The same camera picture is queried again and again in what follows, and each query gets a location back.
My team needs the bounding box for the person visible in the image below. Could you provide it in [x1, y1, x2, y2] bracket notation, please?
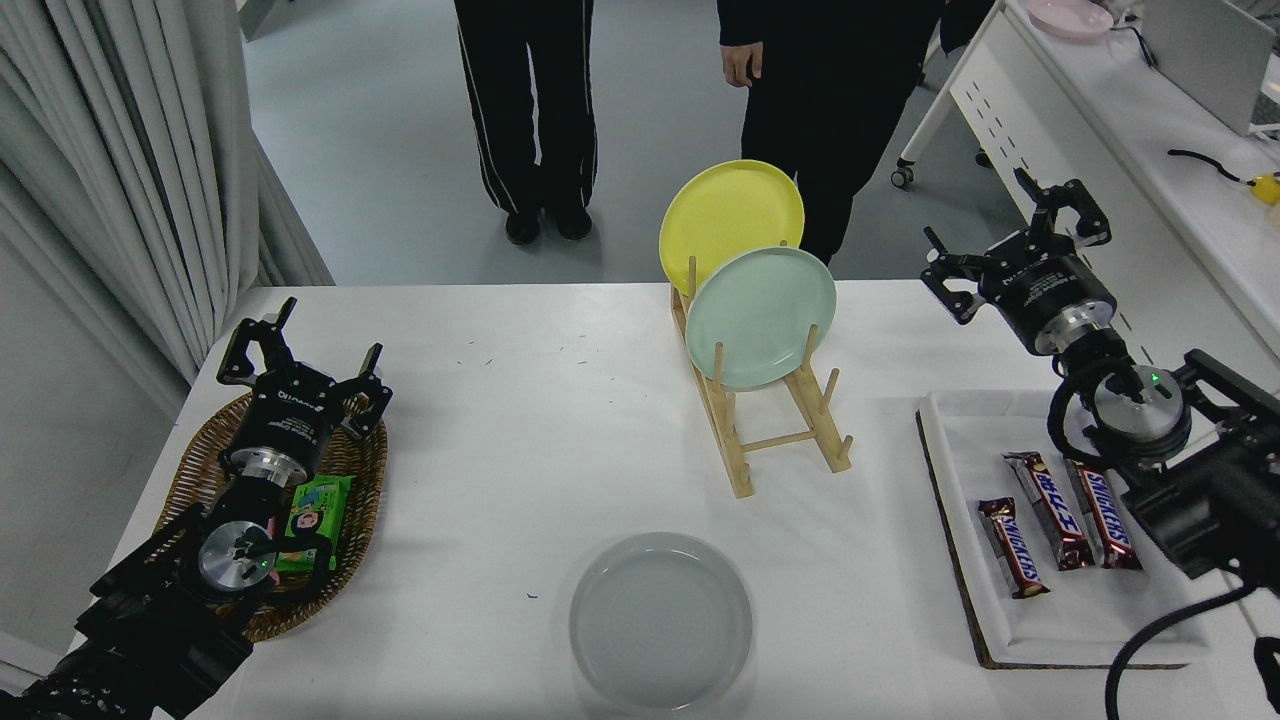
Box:
[717, 0, 946, 266]
[453, 0, 598, 246]

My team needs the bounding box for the white tray with cork edge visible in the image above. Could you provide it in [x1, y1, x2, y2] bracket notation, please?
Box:
[916, 390, 1216, 670]

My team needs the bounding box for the Snickers chocolate bar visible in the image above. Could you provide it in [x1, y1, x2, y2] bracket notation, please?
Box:
[1062, 458, 1144, 571]
[977, 498, 1051, 599]
[1003, 452, 1096, 572]

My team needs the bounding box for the white curtain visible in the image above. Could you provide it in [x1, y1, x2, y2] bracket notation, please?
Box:
[0, 0, 336, 416]

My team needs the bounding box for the grey plate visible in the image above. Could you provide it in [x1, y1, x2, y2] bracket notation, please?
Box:
[569, 532, 754, 714]

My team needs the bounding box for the grey laptop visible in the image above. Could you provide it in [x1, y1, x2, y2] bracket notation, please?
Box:
[1140, 0, 1276, 136]

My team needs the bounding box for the yellow plate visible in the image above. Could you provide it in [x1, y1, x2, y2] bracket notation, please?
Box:
[658, 159, 805, 298]

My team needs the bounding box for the white perforated desk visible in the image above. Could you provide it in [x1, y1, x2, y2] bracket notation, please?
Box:
[890, 0, 1280, 401]

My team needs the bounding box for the person's right hand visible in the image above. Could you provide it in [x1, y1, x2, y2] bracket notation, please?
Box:
[722, 42, 764, 89]

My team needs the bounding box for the mint green plate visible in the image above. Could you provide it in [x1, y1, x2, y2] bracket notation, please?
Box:
[685, 245, 838, 390]

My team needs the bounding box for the black hanging cloth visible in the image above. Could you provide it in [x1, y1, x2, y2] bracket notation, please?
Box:
[943, 0, 1001, 56]

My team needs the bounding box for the thick black cable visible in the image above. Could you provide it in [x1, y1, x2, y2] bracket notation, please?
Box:
[1167, 147, 1256, 186]

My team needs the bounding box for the green snack packet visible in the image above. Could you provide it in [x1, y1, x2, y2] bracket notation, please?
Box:
[275, 474, 354, 573]

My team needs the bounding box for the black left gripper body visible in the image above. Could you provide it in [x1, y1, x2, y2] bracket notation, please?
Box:
[228, 368, 343, 471]

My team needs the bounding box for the brown wicker basket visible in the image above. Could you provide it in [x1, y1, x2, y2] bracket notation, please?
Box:
[157, 390, 389, 643]

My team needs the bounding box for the thin black cable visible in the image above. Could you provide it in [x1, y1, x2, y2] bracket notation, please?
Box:
[1105, 22, 1159, 71]

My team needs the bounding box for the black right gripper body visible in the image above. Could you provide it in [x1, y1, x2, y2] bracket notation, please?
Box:
[985, 238, 1118, 353]

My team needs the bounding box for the pink plate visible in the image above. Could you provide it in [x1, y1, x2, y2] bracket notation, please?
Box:
[1027, 0, 1114, 41]

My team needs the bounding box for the wooden plate rack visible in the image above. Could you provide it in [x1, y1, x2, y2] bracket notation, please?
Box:
[670, 255, 854, 499]

